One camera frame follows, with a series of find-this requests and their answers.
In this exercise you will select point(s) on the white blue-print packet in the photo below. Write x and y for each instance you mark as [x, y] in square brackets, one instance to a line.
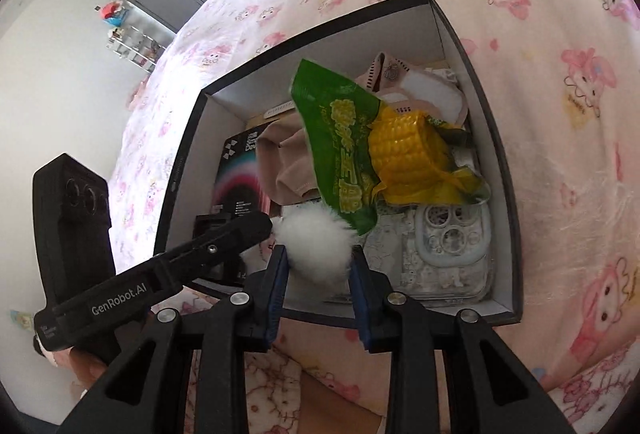
[385, 244]

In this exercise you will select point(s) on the white shelf rack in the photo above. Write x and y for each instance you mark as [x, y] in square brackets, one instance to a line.
[135, 47]

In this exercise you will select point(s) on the black cardboard box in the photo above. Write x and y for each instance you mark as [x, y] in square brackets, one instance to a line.
[350, 39]

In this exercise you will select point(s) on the clear phone case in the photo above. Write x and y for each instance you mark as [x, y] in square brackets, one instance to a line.
[450, 234]

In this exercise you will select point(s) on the pink printed bed sheet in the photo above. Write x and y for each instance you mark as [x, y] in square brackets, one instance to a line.
[550, 114]

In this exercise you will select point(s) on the white fluffy pom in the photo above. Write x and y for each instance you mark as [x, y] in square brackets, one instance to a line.
[315, 239]

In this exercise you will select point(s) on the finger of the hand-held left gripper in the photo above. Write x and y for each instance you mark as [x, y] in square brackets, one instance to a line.
[227, 271]
[225, 234]

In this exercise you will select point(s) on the person's pink printed pajamas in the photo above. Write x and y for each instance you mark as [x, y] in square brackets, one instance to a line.
[280, 389]

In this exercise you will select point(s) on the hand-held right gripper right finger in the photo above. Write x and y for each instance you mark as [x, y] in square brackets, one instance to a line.
[360, 309]

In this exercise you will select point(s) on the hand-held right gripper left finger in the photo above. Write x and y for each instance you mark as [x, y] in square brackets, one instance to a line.
[277, 294]

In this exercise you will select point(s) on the black rainbow-print carton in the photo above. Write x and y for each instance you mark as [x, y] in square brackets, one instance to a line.
[240, 179]

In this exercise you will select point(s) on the red and blue toy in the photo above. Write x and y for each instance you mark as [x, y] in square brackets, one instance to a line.
[112, 12]

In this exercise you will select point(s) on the small wall sticker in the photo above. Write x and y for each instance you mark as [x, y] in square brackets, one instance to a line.
[21, 318]

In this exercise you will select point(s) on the person's left hand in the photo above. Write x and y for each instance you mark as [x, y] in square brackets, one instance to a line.
[87, 369]

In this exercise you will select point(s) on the pink ruffled cloth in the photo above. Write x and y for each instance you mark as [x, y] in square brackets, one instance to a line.
[45, 351]

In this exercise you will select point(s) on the beige cloth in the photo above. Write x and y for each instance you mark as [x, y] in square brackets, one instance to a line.
[285, 159]

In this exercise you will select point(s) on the green corn packet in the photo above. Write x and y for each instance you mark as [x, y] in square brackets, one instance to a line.
[340, 129]

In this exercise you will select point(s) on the pink white fleece sock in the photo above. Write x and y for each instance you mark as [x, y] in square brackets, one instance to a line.
[430, 92]

